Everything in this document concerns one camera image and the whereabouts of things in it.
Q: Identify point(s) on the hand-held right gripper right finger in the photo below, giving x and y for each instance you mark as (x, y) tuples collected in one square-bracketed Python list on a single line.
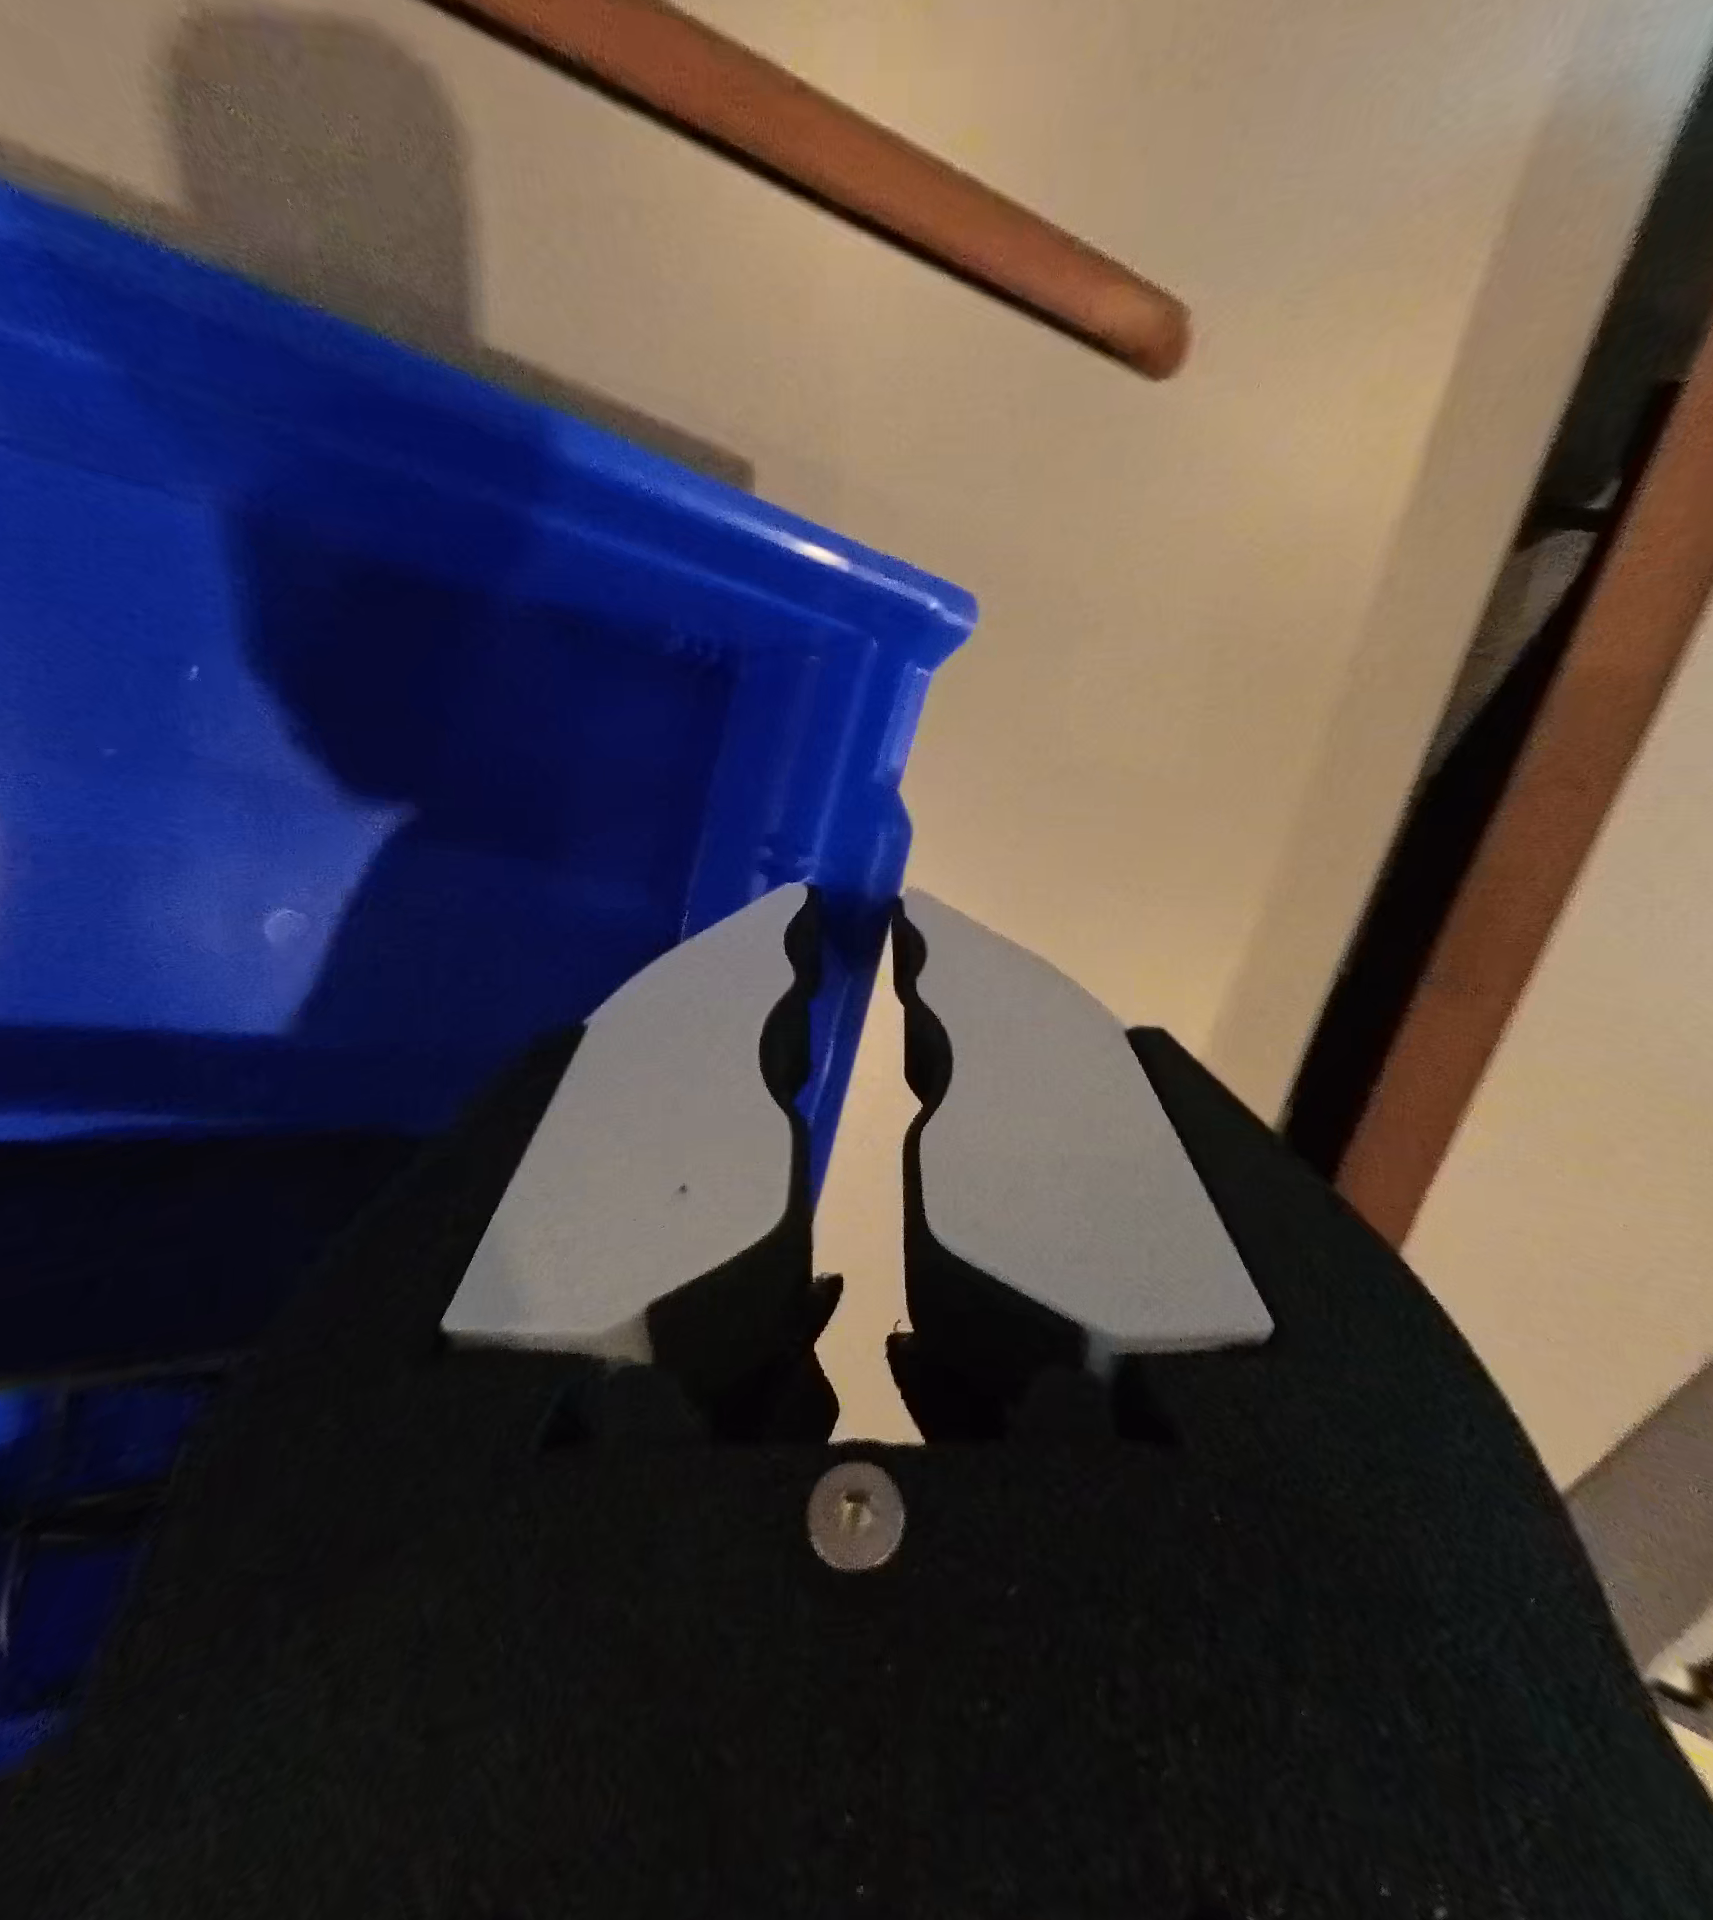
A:
[(1067, 1188)]

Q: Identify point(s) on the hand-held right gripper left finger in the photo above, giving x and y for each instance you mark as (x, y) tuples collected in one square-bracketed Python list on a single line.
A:
[(633, 1169)]

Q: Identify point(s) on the blue plastic bin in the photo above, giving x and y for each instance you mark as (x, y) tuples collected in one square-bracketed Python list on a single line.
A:
[(122, 676)]

